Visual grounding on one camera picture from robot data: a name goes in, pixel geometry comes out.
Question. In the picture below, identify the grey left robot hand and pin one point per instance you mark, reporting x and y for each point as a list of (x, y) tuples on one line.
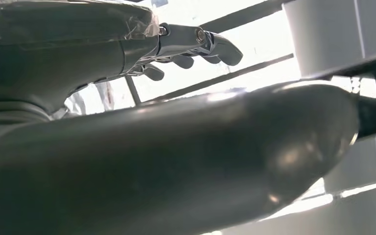
[(175, 162)]

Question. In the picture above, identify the white pillar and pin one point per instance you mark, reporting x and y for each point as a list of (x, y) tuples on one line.
[(330, 35)]

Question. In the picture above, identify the dark window frame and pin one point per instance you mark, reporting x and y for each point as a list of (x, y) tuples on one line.
[(240, 15)]

